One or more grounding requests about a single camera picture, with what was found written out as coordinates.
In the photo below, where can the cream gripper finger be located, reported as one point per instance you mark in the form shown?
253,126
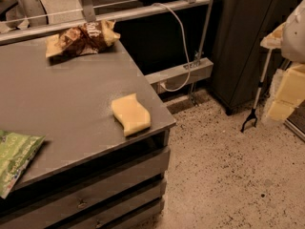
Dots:
289,94
274,39

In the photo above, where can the brown chip bag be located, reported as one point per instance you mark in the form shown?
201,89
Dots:
89,38

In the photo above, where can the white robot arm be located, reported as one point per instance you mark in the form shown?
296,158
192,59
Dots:
292,48

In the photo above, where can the yellow sponge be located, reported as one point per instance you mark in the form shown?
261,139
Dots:
131,114

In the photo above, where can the green chip bag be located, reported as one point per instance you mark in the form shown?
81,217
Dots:
16,153

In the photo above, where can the dark grey cabinet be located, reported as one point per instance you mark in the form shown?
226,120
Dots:
237,57

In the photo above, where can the black reacher grabber tool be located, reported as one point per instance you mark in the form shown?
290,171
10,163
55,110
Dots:
252,115

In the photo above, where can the grey drawer unit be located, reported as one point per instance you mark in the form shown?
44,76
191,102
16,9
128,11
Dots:
113,191

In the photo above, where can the grey metal rail frame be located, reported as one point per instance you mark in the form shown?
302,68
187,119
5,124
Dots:
155,8

